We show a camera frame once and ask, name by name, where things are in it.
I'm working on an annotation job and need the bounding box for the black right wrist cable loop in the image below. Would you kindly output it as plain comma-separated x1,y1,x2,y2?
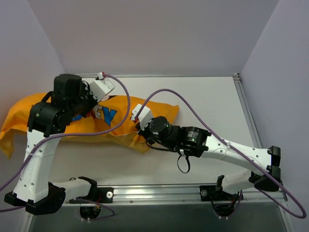
147,141,190,174

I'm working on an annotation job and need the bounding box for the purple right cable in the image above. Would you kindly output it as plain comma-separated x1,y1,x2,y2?
136,89,305,218

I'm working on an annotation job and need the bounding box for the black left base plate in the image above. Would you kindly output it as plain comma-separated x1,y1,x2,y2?
95,187,114,203

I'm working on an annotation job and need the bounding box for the aluminium rail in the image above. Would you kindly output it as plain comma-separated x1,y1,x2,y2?
26,185,288,206
232,73,262,148

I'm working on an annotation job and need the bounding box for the orange Mickey Mouse pillowcase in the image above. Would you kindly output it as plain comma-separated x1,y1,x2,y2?
0,93,179,158

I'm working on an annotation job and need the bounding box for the aluminium right side rail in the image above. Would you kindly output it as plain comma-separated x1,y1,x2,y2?
232,73,262,148

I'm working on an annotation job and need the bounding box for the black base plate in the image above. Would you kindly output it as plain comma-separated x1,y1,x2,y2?
199,185,216,202
95,187,114,203

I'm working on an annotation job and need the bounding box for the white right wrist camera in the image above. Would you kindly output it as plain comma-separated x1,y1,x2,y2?
131,104,154,131

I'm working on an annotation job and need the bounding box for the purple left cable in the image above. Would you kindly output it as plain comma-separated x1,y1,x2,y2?
0,73,132,220

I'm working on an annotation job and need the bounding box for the aluminium front rail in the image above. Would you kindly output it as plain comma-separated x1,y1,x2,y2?
26,185,288,206

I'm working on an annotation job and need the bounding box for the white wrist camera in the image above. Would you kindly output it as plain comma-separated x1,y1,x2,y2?
131,104,154,131
89,72,115,102

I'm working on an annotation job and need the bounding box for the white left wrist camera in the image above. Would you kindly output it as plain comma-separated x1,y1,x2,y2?
89,72,115,102

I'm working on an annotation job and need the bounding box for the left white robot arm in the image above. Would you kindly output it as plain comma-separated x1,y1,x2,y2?
4,74,112,216

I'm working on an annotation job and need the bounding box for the purple cable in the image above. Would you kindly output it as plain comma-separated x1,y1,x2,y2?
0,73,132,220
136,89,305,218

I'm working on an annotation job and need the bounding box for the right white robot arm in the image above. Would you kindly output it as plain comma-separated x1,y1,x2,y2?
136,116,281,200

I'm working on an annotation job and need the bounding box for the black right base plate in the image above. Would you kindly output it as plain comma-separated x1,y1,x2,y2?
199,185,216,202

